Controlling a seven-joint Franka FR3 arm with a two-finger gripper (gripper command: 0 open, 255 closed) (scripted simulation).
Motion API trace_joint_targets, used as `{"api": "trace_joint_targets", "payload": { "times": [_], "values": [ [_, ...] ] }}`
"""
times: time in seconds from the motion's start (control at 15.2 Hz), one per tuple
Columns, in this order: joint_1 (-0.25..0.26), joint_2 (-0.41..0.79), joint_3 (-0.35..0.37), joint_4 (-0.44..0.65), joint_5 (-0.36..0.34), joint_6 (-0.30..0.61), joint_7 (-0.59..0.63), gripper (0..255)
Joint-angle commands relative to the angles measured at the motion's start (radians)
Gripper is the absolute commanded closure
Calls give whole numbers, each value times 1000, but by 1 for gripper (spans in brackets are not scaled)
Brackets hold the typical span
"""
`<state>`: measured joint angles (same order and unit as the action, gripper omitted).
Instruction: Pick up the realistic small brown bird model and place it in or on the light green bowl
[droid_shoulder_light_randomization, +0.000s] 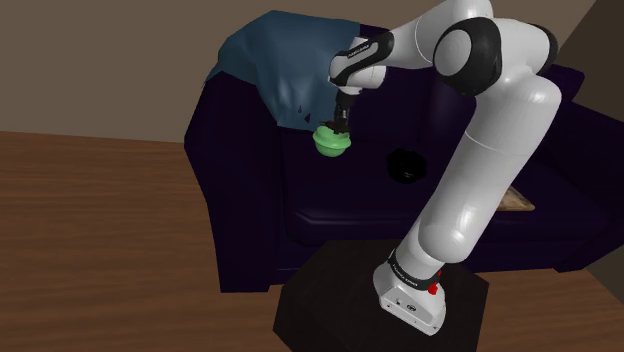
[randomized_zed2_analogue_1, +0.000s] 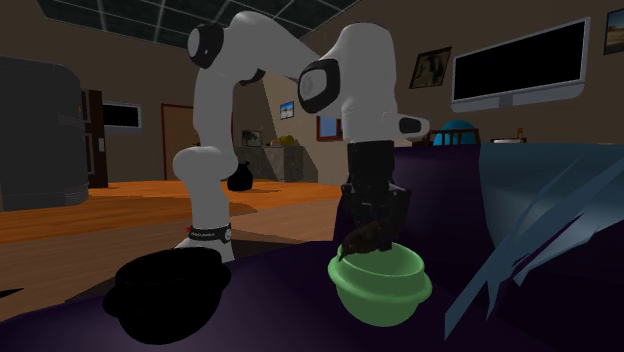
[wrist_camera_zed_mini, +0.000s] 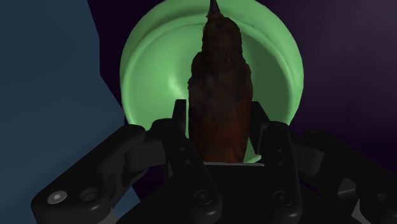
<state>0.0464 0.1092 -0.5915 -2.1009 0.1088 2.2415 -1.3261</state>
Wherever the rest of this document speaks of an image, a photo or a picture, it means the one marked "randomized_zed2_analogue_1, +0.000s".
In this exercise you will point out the dark brown tall cabinet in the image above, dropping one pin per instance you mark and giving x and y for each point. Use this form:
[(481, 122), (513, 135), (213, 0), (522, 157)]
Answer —
[(96, 141)]

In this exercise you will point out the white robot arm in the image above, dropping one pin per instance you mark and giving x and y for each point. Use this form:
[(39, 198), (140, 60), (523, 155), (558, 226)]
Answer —
[(212, 122)]

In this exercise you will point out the dark brown lumpy object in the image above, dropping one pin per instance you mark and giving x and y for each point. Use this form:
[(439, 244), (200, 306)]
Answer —
[(362, 240)]

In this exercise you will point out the dark window with pale frame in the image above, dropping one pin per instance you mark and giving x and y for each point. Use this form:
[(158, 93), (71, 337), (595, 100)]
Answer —
[(122, 116)]

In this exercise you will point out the red framed window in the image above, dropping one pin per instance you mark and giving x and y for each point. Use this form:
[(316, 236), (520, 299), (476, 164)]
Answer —
[(327, 128)]

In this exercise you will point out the dark framed wall picture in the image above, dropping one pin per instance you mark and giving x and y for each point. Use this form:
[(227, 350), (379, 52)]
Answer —
[(430, 68)]

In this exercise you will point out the landscape wall picture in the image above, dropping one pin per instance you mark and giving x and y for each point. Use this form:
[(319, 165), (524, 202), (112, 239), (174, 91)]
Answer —
[(615, 31)]

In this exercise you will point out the grey stone counter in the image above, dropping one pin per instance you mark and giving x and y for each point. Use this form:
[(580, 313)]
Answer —
[(285, 163)]

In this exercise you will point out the blue grey blanket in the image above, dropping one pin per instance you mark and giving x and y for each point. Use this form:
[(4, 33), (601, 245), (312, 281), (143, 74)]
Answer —
[(531, 180)]

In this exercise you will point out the blue ball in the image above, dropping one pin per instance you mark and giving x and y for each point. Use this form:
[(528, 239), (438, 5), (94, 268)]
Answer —
[(456, 126)]

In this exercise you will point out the dark purple sofa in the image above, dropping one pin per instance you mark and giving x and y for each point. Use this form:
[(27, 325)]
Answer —
[(273, 312)]

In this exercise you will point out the wall television with grey frame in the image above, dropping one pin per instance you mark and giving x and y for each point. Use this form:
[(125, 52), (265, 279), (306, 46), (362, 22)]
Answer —
[(519, 61)]

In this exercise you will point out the small blue wall picture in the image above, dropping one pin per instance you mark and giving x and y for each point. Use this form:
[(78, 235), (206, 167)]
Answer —
[(287, 110)]

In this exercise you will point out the large dark grey cabinet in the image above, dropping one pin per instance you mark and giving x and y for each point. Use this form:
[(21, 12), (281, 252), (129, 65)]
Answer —
[(39, 136)]

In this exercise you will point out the black bowl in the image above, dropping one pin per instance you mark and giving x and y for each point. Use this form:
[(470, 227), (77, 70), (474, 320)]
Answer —
[(166, 297)]

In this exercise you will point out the brown door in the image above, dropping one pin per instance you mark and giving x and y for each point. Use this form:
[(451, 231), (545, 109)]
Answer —
[(178, 141)]

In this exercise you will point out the green bowl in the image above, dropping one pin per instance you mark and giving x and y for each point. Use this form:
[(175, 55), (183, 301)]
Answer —
[(382, 292)]

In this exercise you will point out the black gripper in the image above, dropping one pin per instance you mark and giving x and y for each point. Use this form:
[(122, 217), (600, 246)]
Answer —
[(370, 166)]

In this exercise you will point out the wooden chair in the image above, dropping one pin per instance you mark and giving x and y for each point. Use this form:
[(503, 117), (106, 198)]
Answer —
[(458, 132)]

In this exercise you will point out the black bag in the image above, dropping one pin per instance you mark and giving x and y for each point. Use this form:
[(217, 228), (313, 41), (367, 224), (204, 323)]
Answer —
[(240, 179)]

